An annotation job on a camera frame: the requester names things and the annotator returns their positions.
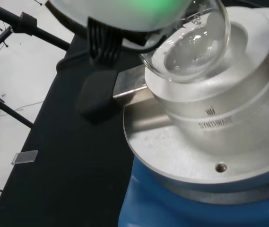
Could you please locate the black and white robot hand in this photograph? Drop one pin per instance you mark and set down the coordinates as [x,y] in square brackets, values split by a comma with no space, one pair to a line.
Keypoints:
[124,14]

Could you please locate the black tripod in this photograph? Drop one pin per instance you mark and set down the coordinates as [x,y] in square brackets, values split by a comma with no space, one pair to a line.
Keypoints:
[28,22]

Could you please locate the black cloth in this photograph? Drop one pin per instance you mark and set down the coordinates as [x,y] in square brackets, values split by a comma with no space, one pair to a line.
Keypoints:
[72,165]

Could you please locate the blue heater with steel block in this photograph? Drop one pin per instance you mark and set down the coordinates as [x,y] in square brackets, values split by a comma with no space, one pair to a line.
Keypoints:
[219,142]

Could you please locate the clear cloth clip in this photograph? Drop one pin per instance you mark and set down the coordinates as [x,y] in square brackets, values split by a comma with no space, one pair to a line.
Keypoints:
[25,157]

